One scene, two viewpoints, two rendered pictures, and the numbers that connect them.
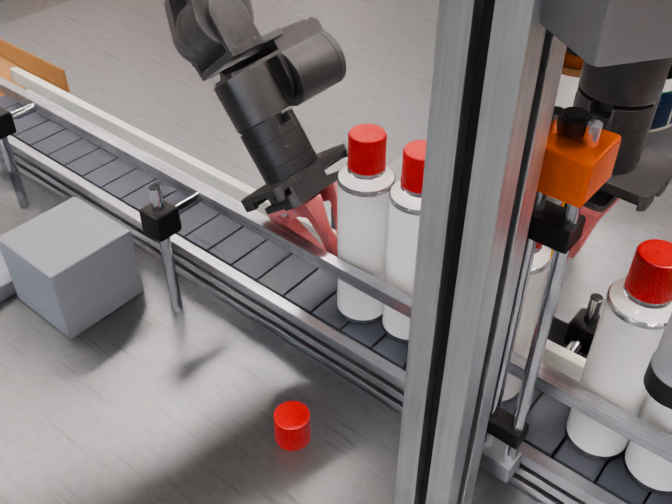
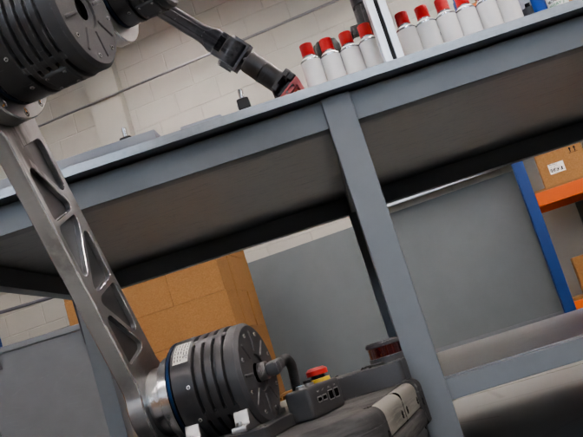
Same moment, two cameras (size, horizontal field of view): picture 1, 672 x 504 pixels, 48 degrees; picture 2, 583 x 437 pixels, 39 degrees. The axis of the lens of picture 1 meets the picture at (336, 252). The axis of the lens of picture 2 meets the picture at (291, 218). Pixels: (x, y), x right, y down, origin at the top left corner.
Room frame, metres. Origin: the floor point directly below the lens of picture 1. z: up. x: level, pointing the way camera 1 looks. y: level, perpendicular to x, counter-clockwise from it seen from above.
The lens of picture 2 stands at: (-0.98, 1.31, 0.34)
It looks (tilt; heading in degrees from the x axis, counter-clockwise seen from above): 9 degrees up; 323
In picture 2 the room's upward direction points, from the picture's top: 17 degrees counter-clockwise
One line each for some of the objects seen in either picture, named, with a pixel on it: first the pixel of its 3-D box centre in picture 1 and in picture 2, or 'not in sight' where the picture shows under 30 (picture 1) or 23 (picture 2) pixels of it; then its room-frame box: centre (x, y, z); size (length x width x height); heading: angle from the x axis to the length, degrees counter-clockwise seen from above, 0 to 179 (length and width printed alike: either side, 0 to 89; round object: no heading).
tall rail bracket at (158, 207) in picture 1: (181, 241); (250, 123); (0.62, 0.16, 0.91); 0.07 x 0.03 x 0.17; 140
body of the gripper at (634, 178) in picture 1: (606, 133); (367, 18); (0.49, -0.20, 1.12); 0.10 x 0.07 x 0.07; 50
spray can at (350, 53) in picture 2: not in sight; (356, 69); (0.49, -0.11, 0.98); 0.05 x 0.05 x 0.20
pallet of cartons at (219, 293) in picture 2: not in sight; (177, 341); (4.28, -1.33, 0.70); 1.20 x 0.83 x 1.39; 45
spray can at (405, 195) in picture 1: (414, 245); (337, 75); (0.53, -0.07, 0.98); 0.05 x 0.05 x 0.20
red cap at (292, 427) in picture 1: (292, 424); not in sight; (0.43, 0.04, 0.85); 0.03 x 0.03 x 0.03
